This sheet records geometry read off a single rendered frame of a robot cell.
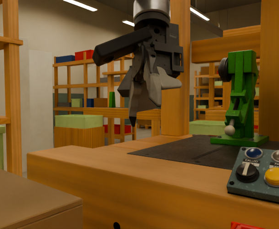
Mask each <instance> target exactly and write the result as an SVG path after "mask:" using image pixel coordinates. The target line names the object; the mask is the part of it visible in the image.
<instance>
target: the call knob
mask: <svg viewBox="0 0 279 229"><path fill-rule="evenodd" d="M236 172H237V176H238V177H239V178H240V179H242V180H246V181H249V180H253V179H255V178H256V176H257V174H258V172H257V168H256V167H255V166H254V165H253V164H250V163H243V164H240V165H239V166H238V167H237V169H236Z"/></svg>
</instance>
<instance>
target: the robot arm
mask: <svg viewBox="0 0 279 229"><path fill-rule="evenodd" d="M170 21H171V15H170V0H134V9H133V22H134V31H133V32H131V33H128V34H126V35H123V36H120V37H117V38H115V39H112V40H110V41H107V42H104V43H102V44H99V45H97V46H95V49H94V52H93V55H92V59H93V60H94V62H95V64H96V66H101V65H104V64H107V63H110V62H112V61H114V60H116V59H119V58H121V57H123V56H126V55H128V54H130V53H133V54H134V57H133V61H132V75H131V81H130V90H129V106H128V118H129V120H130V123H131V126H132V127H135V123H136V118H137V112H141V111H146V110H152V109H154V108H156V106H157V107H161V105H162V90H167V89H176V88H181V87H182V83H181V81H180V80H178V79H176V78H177V77H178V76H179V75H180V72H182V73H183V72H184V61H183V47H181V46H179V26H178V25H177V24H172V23H170ZM180 54H181V58H180ZM180 61H181V66H180ZM142 79H144V82H141V81H142Z"/></svg>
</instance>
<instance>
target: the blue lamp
mask: <svg viewBox="0 0 279 229"><path fill-rule="evenodd" d="M246 155H247V156H248V157H250V158H257V157H259V156H260V155H261V150H259V149H257V148H251V149H248V150H247V152H246Z"/></svg>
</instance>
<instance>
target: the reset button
mask: <svg viewBox="0 0 279 229"><path fill-rule="evenodd" d="M265 178H266V180H267V182H269V183H270V184H273V185H279V168H277V167H273V168H270V169H268V170H267V171H266V173H265Z"/></svg>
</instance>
